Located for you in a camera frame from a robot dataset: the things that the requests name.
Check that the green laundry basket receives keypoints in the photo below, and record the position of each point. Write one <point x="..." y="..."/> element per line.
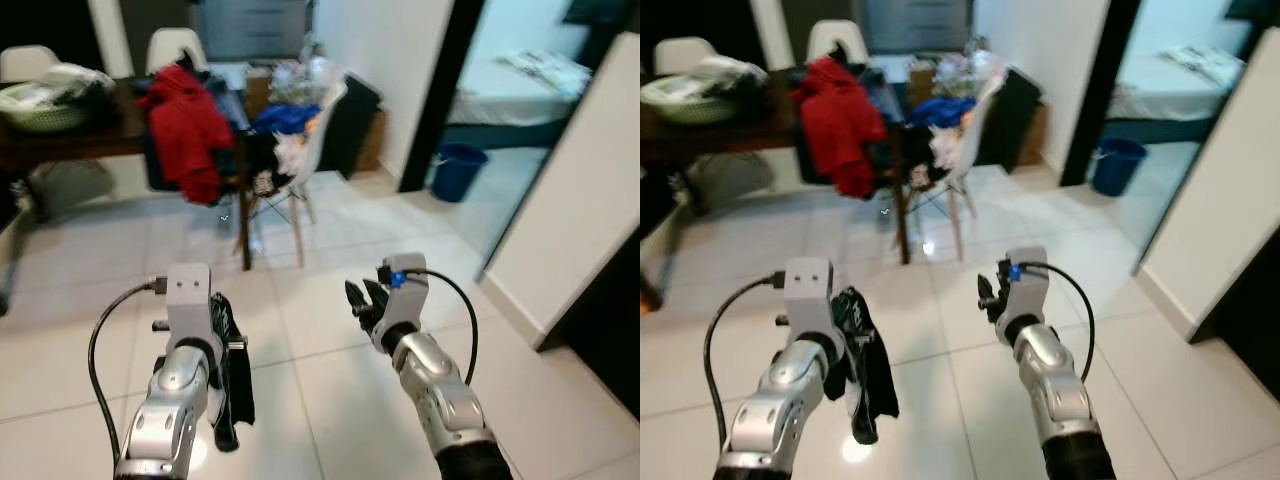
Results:
<point x="690" y="110"/>
<point x="45" y="118"/>

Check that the grey drawer cabinet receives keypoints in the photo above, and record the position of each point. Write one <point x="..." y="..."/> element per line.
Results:
<point x="250" y="30"/>
<point x="920" y="25"/>

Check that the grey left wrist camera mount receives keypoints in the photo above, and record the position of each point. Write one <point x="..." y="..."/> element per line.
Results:
<point x="808" y="295"/>
<point x="190" y="300"/>

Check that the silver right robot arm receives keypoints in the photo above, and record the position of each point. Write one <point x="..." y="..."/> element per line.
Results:
<point x="440" y="390"/>
<point x="1060" y="400"/>

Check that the clear plastic bag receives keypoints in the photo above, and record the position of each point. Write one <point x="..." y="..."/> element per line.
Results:
<point x="968" y="75"/>
<point x="305" y="80"/>

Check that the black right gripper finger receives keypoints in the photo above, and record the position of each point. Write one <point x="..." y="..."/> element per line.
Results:
<point x="999" y="280"/>
<point x="376" y="295"/>
<point x="355" y="300"/>
<point x="985" y="292"/>

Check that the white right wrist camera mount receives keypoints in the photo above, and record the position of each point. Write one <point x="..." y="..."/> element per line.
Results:
<point x="1028" y="295"/>
<point x="410" y="300"/>

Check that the bed with white sheet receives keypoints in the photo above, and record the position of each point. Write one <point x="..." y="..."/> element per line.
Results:
<point x="500" y="95"/>
<point x="1160" y="95"/>

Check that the black flat panel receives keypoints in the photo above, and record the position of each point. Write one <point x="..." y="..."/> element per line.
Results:
<point x="1010" y="120"/>
<point x="350" y="130"/>

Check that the blue bucket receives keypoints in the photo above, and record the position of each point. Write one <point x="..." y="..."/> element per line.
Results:
<point x="1118" y="168"/>
<point x="458" y="175"/>

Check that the dark wood table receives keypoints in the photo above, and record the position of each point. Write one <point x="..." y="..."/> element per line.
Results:
<point x="740" y="125"/>
<point x="70" y="140"/>

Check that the white chair with wooden legs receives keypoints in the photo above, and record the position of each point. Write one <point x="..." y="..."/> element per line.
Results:
<point x="325" y="120"/>
<point x="985" y="110"/>

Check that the white cloth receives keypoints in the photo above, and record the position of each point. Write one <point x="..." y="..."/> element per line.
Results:
<point x="730" y="70"/>
<point x="75" y="78"/>

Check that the black garment with white print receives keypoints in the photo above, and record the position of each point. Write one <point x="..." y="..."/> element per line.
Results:
<point x="235" y="400"/>
<point x="875" y="390"/>

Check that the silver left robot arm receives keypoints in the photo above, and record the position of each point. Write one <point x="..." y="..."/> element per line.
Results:
<point x="165" y="420"/>
<point x="780" y="420"/>

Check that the red garment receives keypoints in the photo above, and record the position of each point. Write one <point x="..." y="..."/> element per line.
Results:
<point x="185" y="130"/>
<point x="840" y="125"/>

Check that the blue garment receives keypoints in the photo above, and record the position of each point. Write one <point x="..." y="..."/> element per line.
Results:
<point x="942" y="112"/>
<point x="285" y="118"/>

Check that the black door frame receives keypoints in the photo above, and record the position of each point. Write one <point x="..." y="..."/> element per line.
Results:
<point x="440" y="90"/>
<point x="1098" y="90"/>

